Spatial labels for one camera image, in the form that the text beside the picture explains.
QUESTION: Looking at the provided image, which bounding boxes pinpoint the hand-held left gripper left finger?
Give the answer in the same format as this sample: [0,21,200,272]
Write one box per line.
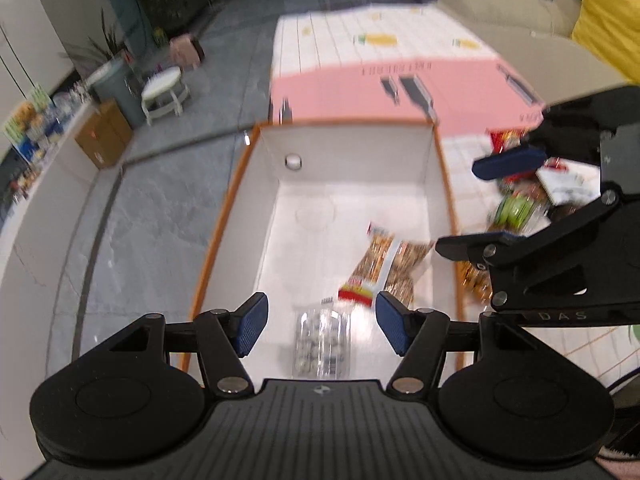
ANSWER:
[107,292,269,396]

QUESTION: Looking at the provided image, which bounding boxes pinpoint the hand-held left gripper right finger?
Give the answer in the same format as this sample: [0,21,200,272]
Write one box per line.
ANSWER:
[376,291,538,395]

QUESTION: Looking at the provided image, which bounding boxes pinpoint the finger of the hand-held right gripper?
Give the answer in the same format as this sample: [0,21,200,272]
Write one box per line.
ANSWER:
[472,84,640,181]
[435,191,625,312]

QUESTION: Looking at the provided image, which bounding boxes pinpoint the red snack bag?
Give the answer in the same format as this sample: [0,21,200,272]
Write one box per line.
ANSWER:
[487,129,556,185]

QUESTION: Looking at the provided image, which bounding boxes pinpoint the white grey snack packet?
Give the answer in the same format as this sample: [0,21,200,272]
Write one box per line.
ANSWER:
[537,165,602,207]

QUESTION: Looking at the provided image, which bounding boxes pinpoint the clear plastic snack packet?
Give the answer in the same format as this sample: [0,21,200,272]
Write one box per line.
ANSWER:
[291,305,353,380]

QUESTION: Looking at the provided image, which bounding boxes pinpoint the orange cardboard box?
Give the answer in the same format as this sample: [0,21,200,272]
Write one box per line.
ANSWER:
[189,119,473,391]

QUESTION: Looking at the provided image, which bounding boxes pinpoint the green snack packet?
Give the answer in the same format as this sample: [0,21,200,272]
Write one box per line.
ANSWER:
[489,192,551,234]

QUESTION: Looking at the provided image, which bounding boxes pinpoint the peanut snack packet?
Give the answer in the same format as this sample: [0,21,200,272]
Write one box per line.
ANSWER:
[385,241,433,307]

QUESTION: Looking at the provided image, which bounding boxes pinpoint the orange brown snack packet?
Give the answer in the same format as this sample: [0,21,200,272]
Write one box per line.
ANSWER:
[457,260,495,307]

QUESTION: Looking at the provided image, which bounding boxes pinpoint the peanut packet with red label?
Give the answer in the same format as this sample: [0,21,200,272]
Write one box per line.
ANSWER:
[339,222,396,308]

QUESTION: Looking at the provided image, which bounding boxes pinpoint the beige sofa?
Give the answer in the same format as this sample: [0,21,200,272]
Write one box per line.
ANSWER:
[437,0,640,97]

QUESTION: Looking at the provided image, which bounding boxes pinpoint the printed pink white tablecloth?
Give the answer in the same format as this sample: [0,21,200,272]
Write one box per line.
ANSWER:
[269,4,640,396]

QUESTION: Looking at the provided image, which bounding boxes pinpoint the yellow cushion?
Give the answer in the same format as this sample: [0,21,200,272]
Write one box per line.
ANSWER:
[571,0,640,86]

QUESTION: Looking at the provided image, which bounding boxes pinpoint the white TV cabinet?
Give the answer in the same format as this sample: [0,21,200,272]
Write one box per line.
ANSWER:
[0,95,126,461]

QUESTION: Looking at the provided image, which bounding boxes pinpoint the brown carton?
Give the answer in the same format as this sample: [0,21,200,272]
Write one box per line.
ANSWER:
[75,101,135,169]

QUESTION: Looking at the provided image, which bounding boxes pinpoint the white round stool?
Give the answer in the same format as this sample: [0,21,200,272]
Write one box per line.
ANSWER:
[141,67,192,126]

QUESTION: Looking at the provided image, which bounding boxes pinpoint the grey planter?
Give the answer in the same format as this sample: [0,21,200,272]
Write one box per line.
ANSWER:
[92,57,146,128]

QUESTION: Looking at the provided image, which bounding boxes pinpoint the pink stool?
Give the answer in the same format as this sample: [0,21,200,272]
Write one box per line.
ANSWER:
[169,34,206,71]

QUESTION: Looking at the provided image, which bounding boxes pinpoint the colourful box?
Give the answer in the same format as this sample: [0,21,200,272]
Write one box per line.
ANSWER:
[2,84,53,161]

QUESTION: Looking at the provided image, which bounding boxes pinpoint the potted green plant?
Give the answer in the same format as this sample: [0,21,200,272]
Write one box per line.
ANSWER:
[62,10,136,73]

